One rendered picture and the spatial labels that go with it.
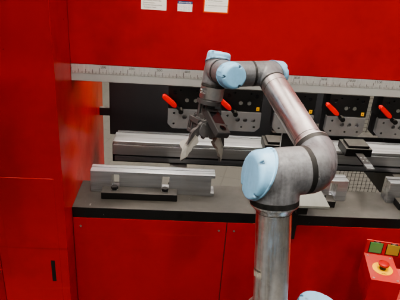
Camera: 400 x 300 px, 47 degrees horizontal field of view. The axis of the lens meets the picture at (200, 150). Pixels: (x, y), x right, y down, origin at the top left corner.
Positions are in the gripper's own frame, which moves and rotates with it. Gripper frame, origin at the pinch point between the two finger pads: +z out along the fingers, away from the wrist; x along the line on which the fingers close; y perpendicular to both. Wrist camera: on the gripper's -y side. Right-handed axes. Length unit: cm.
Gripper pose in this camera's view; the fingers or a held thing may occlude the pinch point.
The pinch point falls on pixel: (202, 162)
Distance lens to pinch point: 146.7
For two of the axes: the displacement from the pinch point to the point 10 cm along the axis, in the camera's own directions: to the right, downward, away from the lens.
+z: -1.8, 9.5, 2.4
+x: -8.5, -0.3, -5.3
